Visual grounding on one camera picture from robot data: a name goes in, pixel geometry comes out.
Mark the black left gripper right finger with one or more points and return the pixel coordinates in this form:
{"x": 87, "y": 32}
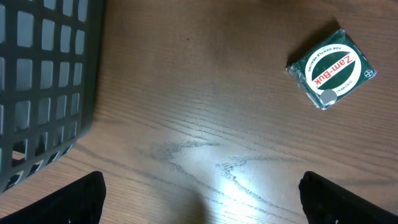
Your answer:
{"x": 326, "y": 202}

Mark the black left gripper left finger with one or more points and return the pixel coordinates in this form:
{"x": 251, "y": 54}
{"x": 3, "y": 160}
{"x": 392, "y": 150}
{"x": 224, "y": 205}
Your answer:
{"x": 79, "y": 202}

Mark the green Zam-Buk ointment tin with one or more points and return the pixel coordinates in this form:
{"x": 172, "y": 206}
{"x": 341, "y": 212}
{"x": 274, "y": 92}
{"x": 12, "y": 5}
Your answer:
{"x": 332, "y": 70}

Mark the grey plastic mesh basket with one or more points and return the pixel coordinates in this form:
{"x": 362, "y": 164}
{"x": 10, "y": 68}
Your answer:
{"x": 49, "y": 63}

